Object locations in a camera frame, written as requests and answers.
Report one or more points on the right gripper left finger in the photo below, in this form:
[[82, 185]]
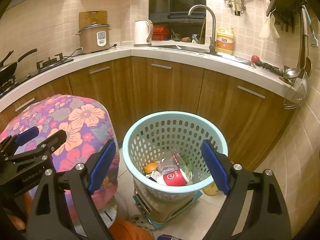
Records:
[[49, 217]]

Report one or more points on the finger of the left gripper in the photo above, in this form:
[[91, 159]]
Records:
[[28, 135]]

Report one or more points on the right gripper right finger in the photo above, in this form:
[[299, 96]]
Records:
[[267, 218]]

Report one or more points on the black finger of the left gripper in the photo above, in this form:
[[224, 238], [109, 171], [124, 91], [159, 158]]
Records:
[[51, 144]]

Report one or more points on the red white paper cup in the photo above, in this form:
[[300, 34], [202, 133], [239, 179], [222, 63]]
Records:
[[176, 178]]

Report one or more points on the wooden kitchen cabinets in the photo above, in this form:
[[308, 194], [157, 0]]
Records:
[[252, 119]]

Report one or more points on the floral tablecloth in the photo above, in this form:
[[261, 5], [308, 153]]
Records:
[[86, 122]]

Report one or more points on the black gas stove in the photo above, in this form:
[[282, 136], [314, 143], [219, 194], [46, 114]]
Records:
[[39, 68]]

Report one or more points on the orange stool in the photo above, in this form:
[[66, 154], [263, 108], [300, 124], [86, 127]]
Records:
[[124, 230]]

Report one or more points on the oil bottle on floor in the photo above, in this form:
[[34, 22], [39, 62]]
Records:
[[211, 190]]

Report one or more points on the black wok with lid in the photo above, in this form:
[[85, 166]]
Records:
[[8, 70]]

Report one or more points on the green leafy vegetable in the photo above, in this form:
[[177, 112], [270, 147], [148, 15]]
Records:
[[188, 168]]

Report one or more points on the box under basket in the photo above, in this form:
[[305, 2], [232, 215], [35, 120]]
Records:
[[159, 211]]

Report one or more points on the orange peel in basket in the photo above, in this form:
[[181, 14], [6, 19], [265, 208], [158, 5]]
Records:
[[150, 167]]

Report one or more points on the small carton in basket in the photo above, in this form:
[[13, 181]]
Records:
[[154, 175]]

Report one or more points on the blue white packet on floor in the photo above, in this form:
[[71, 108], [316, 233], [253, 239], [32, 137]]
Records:
[[167, 237]]

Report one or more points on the clear plastic bag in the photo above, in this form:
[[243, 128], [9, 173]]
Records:
[[170, 161]]

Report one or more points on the light blue perforated basket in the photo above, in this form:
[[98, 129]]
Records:
[[154, 135]]

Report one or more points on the brown rice cooker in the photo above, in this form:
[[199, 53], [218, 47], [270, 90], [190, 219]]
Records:
[[94, 38]]

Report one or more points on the wooden cutting board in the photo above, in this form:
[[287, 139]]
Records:
[[86, 18]]

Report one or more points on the metal ladle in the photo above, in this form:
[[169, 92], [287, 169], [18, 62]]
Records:
[[304, 63]]

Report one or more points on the white electric kettle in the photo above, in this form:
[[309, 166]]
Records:
[[143, 31]]

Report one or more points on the red tomato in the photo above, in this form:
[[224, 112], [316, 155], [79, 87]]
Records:
[[255, 58]]

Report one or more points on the red container by sink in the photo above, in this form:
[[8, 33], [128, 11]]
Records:
[[160, 33]]

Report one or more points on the yellow cooking oil jug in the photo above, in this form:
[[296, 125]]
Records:
[[224, 40]]

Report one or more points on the dark window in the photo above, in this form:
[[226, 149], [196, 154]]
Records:
[[175, 11]]

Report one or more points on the wire strainer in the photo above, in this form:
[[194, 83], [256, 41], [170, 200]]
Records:
[[297, 93]]

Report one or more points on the wall utensil rack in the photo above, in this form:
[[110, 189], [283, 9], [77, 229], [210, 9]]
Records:
[[284, 12]]

